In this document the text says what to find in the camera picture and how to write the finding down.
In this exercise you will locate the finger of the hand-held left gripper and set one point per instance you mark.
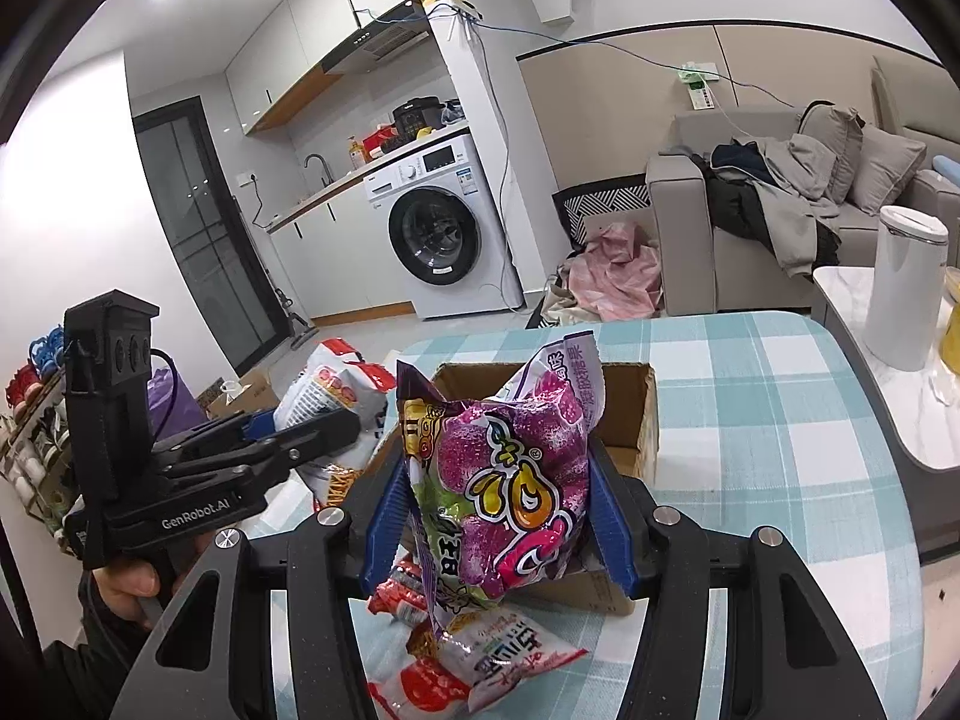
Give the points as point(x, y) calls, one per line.
point(259, 424)
point(315, 439)

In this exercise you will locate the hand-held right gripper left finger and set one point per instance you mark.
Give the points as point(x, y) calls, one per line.
point(386, 532)

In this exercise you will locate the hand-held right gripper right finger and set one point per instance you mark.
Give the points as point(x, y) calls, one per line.
point(611, 532)

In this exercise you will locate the white noodle snack packet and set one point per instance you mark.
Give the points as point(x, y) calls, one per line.
point(330, 390)

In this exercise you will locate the brown cardboard box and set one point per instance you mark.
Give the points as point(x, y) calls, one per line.
point(622, 420)

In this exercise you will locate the purple candy packet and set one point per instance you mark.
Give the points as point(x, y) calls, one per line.
point(510, 480)

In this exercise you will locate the white packet with pink print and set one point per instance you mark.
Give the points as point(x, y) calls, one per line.
point(510, 660)

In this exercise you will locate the person's left forearm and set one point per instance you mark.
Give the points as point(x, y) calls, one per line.
point(82, 667)

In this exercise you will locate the person's left hand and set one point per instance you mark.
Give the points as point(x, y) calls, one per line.
point(131, 585)

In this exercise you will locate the small printed cardboard box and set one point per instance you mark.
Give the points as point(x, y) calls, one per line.
point(247, 394)

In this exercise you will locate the purple plastic bag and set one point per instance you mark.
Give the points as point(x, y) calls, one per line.
point(180, 405)

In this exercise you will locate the shoe rack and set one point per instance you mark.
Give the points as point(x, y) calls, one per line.
point(30, 450)

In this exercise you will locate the blue sneaker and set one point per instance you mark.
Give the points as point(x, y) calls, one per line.
point(46, 345)

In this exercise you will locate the teal checked tablecloth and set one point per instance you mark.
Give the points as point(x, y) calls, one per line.
point(750, 427)

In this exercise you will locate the white kitchen counter cabinet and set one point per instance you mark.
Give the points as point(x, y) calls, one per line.
point(330, 255)

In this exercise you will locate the dark glass door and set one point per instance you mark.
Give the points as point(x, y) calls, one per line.
point(202, 240)

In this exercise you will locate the white washing machine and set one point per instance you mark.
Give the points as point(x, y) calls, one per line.
point(435, 240)

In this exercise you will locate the pink cloth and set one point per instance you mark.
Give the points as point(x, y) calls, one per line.
point(615, 277)

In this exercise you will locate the steel kitchen faucet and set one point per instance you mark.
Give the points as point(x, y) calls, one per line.
point(319, 165)

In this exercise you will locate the yellow soap bottle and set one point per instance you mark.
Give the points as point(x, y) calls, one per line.
point(355, 154)

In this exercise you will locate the beige sofa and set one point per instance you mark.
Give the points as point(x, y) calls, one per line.
point(682, 240)

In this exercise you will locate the red container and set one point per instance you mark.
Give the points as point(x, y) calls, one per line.
point(379, 142)

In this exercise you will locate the white marble coffee table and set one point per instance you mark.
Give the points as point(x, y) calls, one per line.
point(847, 330)

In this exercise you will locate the black patterned laundry basket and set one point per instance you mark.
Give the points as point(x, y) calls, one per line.
point(600, 202)

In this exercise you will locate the black pressure cooker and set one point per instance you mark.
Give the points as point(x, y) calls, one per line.
point(416, 116)

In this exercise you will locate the grey crumpled bag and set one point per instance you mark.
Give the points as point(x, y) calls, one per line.
point(454, 112)

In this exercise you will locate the black jacket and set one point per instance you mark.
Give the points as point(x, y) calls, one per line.
point(731, 195)

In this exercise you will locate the grey hooded jacket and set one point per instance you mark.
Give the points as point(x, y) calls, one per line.
point(795, 202)

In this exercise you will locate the white trash bin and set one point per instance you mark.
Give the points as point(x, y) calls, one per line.
point(904, 292)

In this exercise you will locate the white upper kitchen cabinets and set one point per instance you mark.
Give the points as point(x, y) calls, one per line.
point(300, 37)

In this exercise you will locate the yellow plastic bag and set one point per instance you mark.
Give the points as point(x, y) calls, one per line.
point(951, 341)

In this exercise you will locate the steel range hood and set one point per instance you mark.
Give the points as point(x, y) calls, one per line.
point(382, 34)

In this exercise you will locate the dark grey pillow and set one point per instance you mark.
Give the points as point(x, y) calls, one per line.
point(832, 150)

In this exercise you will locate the light grey pillow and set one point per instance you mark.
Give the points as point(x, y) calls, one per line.
point(889, 169)

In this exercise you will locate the white router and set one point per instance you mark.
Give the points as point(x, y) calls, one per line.
point(457, 4)

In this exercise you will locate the light blue pillow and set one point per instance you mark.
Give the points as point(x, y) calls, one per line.
point(946, 171)

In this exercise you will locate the green white wall panel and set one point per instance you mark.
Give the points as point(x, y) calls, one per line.
point(697, 90)

